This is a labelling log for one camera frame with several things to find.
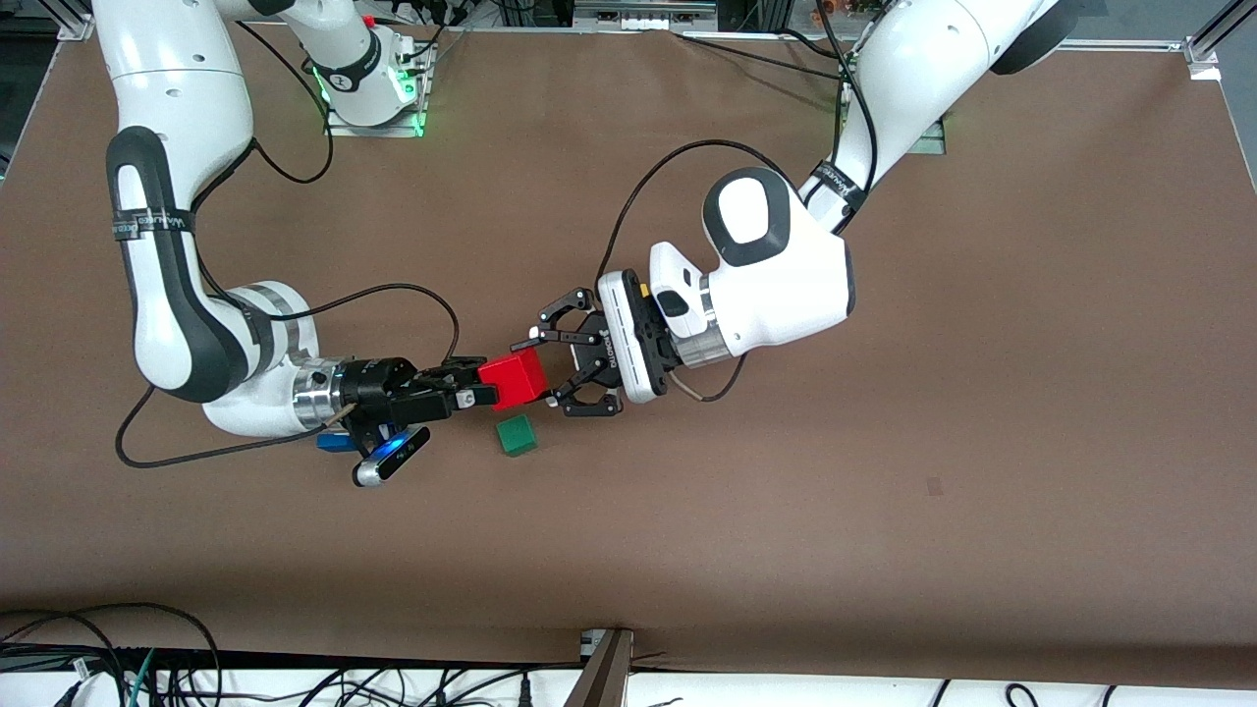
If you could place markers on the black edge rail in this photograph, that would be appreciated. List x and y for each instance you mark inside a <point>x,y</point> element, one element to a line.
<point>295,658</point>

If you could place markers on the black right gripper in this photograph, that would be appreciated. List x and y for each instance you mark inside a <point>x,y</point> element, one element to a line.
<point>378,384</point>

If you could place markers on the grey power strip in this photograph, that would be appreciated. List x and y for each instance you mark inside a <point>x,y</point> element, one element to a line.
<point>643,15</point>

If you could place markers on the aluminium profile bar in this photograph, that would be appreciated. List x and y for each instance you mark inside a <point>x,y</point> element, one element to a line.
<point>604,678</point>

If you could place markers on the blue wooden cube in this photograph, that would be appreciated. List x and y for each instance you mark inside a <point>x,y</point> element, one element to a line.
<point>334,443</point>

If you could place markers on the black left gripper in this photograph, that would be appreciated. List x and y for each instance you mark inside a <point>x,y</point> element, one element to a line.
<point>593,345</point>

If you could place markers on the green wooden cube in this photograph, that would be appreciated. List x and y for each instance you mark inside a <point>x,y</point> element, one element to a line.
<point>517,436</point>

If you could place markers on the red wooden cube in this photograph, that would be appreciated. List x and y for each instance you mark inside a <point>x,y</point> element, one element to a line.
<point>516,381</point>

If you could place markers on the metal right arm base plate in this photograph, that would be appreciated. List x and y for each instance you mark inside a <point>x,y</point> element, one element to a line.
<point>393,130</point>

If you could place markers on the aluminium frame corner bracket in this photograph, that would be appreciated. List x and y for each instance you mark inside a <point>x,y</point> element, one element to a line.
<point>1203,54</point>

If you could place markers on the brown table cover sheet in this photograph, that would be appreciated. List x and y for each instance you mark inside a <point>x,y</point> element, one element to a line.
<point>884,540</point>

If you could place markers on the colourful small toys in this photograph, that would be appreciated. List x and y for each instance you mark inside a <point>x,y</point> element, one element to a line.
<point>835,6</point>

